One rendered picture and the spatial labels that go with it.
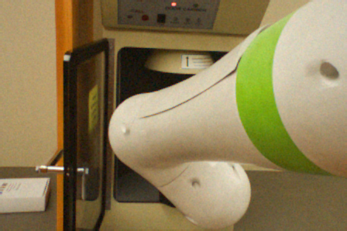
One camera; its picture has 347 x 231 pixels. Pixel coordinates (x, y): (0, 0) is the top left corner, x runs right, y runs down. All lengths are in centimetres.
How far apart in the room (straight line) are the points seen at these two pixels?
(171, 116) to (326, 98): 22
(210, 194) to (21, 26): 95
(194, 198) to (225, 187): 4
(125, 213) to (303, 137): 81
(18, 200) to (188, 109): 82
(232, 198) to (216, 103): 28
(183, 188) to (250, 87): 32
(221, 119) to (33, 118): 115
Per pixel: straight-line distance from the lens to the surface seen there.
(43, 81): 140
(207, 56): 99
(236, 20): 90
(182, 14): 87
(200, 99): 36
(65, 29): 84
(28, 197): 115
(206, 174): 58
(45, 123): 143
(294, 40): 26
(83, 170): 70
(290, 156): 28
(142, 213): 104
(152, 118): 47
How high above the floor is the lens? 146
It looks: 14 degrees down
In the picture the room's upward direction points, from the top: 3 degrees clockwise
